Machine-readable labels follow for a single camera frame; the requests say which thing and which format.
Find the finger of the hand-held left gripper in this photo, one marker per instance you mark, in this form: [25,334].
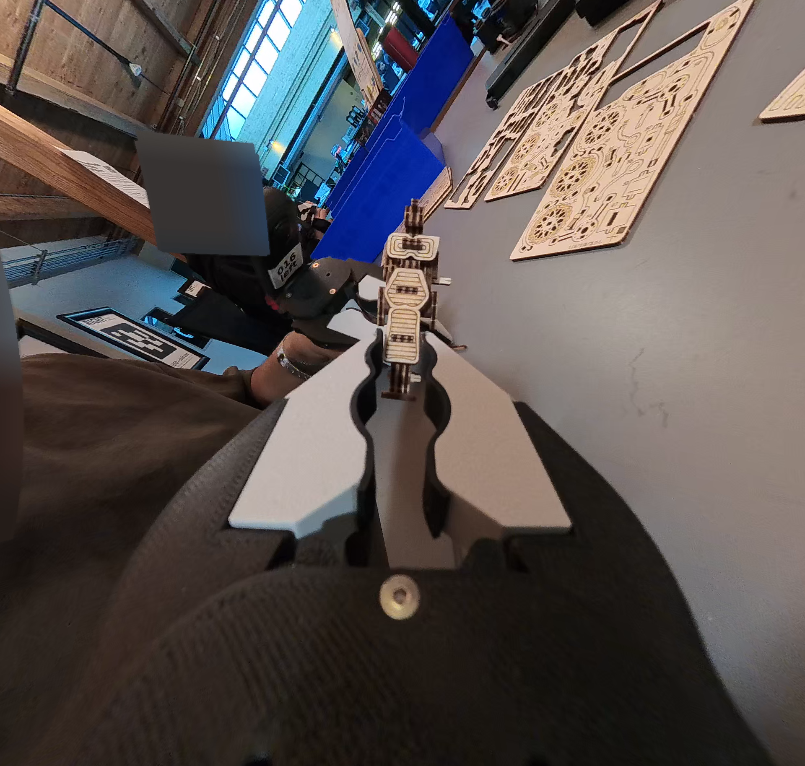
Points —
[358,324]

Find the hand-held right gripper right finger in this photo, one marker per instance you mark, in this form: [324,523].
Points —
[497,470]

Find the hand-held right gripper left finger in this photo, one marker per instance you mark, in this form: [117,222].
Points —
[302,458]

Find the layered plywood mechanical model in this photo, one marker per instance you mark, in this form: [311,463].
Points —
[405,288]

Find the grey desk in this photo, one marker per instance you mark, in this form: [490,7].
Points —
[692,401]

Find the person's left hand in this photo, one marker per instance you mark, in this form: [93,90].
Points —
[324,356]

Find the blue plastic bin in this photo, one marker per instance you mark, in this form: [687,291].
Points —
[434,68]
[383,200]

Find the small plywood board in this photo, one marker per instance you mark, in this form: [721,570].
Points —
[435,193]

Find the framed black-and-white marker sign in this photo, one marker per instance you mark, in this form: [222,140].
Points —
[138,338]

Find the white paper notice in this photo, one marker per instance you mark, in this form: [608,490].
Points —
[107,178]

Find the red container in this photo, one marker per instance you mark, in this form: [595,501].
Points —
[401,49]

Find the plywood sheet with gear cutouts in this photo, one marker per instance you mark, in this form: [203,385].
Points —
[534,149]

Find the large curved plywood panel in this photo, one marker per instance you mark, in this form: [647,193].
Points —
[355,30]

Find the long wooden beam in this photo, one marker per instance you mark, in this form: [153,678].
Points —
[63,168]

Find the long black tray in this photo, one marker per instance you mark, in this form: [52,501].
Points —
[528,55]

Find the plywood sheet with wheel cutouts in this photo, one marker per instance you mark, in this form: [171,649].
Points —
[666,168]

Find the small plywood part plate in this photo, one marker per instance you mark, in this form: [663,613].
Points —
[789,102]

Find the emptied plywood sheet frame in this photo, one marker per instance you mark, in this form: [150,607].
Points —
[468,195]

